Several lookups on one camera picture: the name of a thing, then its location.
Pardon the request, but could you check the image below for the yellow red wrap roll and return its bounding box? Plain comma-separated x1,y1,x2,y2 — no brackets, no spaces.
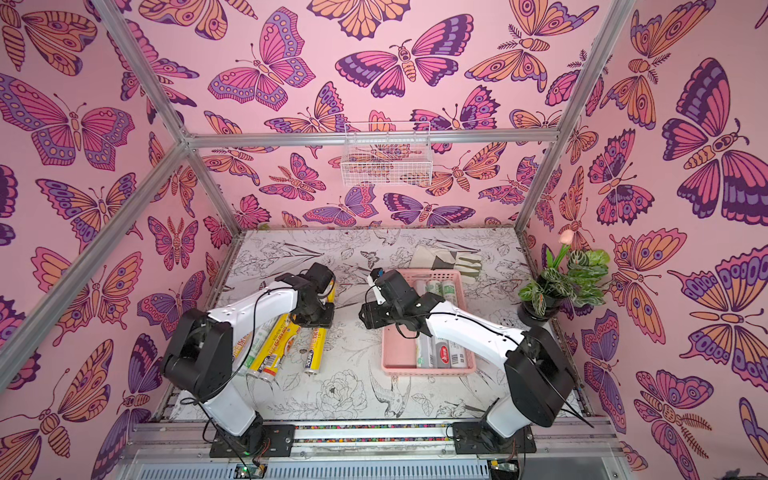
253,314,301,382

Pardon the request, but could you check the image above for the pink plastic basket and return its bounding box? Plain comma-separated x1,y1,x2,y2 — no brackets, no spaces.
381,269,477,376

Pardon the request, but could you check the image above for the green striped folded cloth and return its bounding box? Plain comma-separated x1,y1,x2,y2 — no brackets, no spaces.
409,245,483,283

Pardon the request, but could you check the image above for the aluminium front rail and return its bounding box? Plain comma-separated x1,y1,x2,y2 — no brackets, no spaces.
111,418,633,479

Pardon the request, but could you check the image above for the white green wrap roll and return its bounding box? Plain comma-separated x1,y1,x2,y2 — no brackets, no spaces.
441,280,468,369

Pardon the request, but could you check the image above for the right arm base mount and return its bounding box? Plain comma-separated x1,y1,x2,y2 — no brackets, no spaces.
446,397,537,456

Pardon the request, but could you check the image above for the white wire wall basket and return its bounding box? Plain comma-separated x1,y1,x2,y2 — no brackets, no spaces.
338,120,434,188

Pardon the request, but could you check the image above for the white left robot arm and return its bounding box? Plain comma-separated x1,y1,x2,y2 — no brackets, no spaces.
161,263,335,452

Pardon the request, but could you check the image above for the potted green plant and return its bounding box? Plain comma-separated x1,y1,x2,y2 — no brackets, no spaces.
518,228,610,327

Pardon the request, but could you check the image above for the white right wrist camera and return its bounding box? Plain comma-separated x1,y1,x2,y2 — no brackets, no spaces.
367,267,386,305

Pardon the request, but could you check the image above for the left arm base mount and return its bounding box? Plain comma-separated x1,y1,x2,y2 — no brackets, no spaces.
209,424,296,459

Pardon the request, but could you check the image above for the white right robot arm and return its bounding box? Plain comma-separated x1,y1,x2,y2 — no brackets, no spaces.
359,268,576,439

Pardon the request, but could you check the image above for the yellow roll far left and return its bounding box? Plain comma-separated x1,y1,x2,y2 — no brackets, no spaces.
232,331,254,364

